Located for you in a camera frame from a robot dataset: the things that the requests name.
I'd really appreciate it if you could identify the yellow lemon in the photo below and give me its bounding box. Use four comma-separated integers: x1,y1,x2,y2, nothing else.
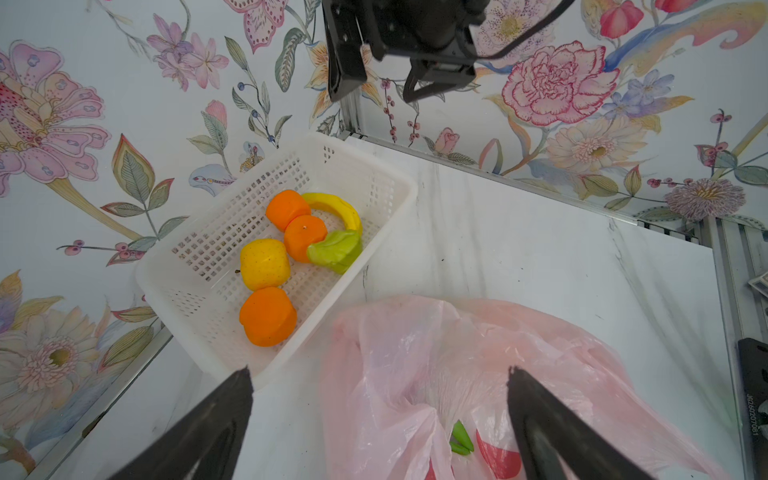
239,239,291,291

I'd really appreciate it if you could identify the orange fruit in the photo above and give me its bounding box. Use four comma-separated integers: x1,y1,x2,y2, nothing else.
239,287,298,347
284,215,327,263
266,190,311,232

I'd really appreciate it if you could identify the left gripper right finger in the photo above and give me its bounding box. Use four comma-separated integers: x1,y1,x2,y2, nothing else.
507,367,650,479

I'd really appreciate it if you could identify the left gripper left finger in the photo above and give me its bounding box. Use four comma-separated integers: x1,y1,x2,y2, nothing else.
112,368,254,479

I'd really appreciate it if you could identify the yellow banana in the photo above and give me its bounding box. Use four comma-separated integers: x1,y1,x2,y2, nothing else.
302,192,363,236

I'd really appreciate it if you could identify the white plastic basket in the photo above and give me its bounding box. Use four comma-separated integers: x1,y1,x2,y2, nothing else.
136,133,416,386

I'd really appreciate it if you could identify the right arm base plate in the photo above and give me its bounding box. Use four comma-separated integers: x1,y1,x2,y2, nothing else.
737,338,767,479

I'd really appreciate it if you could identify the red dragon fruit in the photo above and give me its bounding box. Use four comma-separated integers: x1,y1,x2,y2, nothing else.
423,416,525,479

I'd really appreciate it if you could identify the pink plastic bag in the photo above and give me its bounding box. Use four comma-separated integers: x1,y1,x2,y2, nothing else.
317,293,733,480

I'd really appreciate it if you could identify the green fruit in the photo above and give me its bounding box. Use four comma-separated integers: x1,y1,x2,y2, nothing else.
307,230,363,275

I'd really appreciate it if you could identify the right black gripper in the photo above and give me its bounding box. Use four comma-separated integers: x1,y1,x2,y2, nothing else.
322,0,489,103

